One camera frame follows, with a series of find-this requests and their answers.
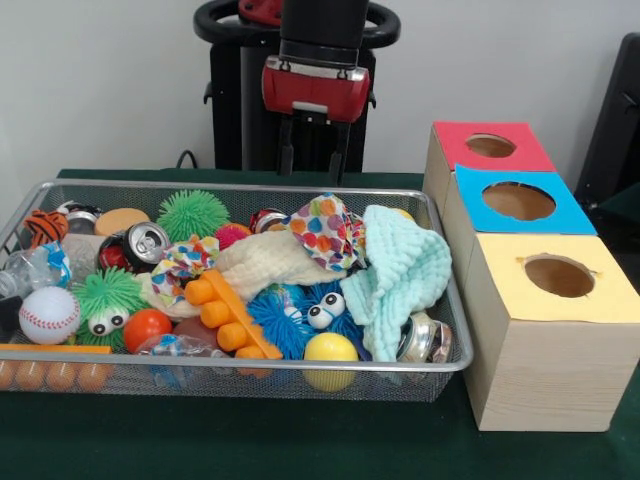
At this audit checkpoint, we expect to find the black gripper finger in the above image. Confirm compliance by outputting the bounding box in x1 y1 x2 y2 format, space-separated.
329 122 351 184
278 113 296 176

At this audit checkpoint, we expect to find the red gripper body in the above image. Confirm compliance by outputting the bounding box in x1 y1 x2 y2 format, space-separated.
262 58 372 126

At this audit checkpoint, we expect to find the polka dot cloth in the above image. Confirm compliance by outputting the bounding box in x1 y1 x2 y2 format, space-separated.
288 193 369 274

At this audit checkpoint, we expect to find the shallow clear mesh bin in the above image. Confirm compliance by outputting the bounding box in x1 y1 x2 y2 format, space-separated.
0 178 475 404

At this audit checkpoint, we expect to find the wooden box with three holes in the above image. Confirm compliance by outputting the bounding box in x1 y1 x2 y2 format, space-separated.
422 121 640 432

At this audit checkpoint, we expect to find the green spiky ball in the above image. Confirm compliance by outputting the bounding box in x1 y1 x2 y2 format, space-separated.
155 188 231 242

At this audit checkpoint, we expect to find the cream knitted cloth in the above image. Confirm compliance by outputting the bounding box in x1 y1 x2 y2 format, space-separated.
214 230 349 301

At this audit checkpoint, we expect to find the mint green knitted cloth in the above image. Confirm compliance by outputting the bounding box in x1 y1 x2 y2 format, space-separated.
339 203 454 362

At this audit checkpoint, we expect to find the blue spiky toy with eyes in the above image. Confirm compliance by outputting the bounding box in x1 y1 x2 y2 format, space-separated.
247 284 359 361

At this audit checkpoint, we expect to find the long orange toy block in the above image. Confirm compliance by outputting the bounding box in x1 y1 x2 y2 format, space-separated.
184 269 284 361

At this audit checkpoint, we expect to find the yellow ball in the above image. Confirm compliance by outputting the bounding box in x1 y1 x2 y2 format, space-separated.
303 332 360 392

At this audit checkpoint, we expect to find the orange ball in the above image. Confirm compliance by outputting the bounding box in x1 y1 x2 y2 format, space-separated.
123 308 174 354

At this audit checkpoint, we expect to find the green spiky toy with eyes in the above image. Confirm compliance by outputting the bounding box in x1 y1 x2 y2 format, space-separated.
69 266 151 351

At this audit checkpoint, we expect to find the black upright panel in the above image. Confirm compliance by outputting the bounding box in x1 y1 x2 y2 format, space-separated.
574 32 640 201

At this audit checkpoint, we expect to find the dark green tablecloth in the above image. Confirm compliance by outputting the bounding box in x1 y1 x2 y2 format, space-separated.
597 182 640 221
0 168 640 480

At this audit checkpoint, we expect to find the white baseball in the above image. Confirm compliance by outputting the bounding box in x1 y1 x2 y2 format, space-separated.
18 286 81 345

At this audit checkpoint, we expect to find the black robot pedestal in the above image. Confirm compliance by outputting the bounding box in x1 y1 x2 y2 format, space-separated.
193 0 401 174

